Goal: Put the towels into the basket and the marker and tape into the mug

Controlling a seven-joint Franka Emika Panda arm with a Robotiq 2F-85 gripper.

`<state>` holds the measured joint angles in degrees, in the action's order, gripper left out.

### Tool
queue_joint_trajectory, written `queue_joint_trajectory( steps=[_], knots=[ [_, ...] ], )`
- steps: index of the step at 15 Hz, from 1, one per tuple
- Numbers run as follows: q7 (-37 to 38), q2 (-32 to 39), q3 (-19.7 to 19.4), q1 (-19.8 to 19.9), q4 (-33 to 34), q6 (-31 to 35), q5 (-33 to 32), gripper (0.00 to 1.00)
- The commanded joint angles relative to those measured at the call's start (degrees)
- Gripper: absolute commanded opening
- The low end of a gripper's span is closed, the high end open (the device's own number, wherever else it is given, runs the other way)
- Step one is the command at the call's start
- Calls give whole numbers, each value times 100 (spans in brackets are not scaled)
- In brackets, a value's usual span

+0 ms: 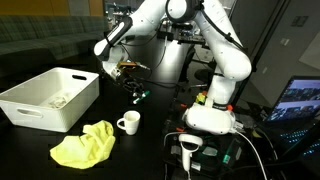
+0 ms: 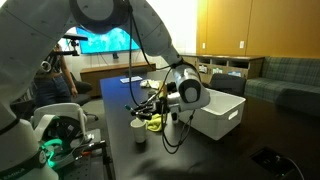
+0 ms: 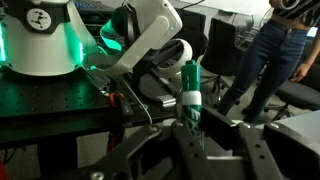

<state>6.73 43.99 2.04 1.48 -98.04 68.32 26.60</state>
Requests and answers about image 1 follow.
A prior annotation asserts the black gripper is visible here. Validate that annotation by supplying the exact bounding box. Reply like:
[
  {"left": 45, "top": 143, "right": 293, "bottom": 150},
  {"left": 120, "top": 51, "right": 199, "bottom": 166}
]
[{"left": 120, "top": 70, "right": 150, "bottom": 102}]

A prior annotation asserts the green Expo marker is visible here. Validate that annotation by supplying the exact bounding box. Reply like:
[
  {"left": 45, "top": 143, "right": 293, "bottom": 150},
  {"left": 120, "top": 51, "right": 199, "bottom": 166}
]
[{"left": 132, "top": 90, "right": 151, "bottom": 105}]

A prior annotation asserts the yellow towel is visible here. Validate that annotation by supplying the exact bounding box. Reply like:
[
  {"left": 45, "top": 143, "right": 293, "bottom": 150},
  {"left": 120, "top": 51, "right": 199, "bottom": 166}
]
[{"left": 49, "top": 119, "right": 117, "bottom": 170}]

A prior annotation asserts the white towel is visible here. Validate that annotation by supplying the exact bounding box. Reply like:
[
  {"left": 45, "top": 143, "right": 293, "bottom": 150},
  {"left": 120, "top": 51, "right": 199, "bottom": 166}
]
[{"left": 47, "top": 94, "right": 73, "bottom": 110}]

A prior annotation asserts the white plastic basket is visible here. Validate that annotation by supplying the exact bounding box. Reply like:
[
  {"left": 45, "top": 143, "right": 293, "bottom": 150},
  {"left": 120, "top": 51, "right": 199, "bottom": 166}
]
[{"left": 0, "top": 66, "right": 101, "bottom": 134}]

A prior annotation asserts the white ceramic mug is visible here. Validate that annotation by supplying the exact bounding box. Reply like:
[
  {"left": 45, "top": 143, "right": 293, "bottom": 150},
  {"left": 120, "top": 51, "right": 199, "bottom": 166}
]
[{"left": 116, "top": 110, "right": 142, "bottom": 136}]

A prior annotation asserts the small yellow green object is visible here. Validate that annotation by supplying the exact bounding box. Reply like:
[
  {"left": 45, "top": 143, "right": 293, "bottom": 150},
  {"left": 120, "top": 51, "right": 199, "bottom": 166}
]
[{"left": 195, "top": 92, "right": 207, "bottom": 105}]

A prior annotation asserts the white VR controller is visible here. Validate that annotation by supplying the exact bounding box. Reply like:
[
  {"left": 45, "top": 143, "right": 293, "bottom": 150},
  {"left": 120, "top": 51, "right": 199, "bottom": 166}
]
[{"left": 177, "top": 133, "right": 204, "bottom": 173}]

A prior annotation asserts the white VR headset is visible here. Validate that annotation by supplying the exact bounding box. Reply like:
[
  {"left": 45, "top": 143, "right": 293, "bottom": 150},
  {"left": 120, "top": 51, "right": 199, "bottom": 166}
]
[{"left": 181, "top": 102, "right": 239, "bottom": 136}]

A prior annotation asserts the grey plaid sofa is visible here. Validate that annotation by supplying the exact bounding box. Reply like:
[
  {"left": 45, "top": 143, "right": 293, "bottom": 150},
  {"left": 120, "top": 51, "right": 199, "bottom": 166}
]
[{"left": 0, "top": 15, "right": 109, "bottom": 72}]

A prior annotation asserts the open black laptop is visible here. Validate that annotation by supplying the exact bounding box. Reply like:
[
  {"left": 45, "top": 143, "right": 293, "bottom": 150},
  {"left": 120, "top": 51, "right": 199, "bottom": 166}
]
[{"left": 264, "top": 75, "right": 320, "bottom": 168}]

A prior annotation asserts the wrist mounted camera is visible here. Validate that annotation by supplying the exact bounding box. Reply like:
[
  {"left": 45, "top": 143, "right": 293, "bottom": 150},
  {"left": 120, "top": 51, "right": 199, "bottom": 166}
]
[{"left": 119, "top": 61, "right": 140, "bottom": 70}]

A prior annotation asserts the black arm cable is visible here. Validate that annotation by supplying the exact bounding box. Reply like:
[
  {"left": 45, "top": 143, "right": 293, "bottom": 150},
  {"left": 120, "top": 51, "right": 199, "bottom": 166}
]
[{"left": 199, "top": 9, "right": 248, "bottom": 55}]

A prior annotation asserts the white headset cable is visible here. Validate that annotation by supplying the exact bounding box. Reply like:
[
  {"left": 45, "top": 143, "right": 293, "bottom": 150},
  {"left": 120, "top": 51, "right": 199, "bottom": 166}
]
[{"left": 232, "top": 129, "right": 270, "bottom": 180}]

